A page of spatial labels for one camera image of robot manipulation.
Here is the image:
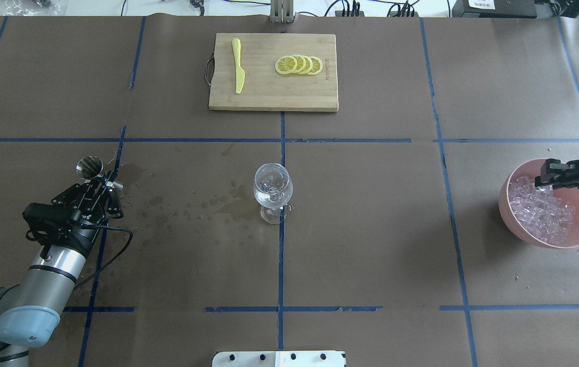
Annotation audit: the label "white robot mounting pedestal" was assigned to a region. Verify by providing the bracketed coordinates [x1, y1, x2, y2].
[211, 350, 347, 366]

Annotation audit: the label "clear ice cubes pile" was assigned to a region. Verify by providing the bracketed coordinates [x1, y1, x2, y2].
[508, 176, 576, 246]

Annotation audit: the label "yellow plastic knife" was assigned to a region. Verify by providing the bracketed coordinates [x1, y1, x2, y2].
[232, 38, 246, 94]

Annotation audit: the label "steel cocktail jigger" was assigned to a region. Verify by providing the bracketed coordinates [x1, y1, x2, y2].
[75, 156, 117, 186]

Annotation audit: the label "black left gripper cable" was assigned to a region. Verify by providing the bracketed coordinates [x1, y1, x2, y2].
[72, 227, 134, 291]

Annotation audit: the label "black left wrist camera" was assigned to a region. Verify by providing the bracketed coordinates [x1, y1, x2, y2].
[22, 202, 81, 232]

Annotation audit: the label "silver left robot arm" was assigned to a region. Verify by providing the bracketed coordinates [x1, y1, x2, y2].
[0, 171, 123, 366]

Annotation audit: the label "pink bowl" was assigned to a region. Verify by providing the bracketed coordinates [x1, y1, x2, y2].
[498, 160, 579, 249]

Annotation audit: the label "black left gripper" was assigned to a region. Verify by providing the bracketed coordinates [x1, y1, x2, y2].
[51, 172, 123, 225]

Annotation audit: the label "clear wine glass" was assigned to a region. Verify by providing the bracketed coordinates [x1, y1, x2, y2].
[253, 163, 293, 225]

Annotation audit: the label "bamboo cutting board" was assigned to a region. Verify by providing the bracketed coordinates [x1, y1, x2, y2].
[209, 33, 340, 112]

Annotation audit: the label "aluminium frame post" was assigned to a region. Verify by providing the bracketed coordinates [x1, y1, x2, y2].
[270, 0, 296, 24]

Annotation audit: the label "black box device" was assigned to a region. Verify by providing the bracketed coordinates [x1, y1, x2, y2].
[451, 1, 537, 19]

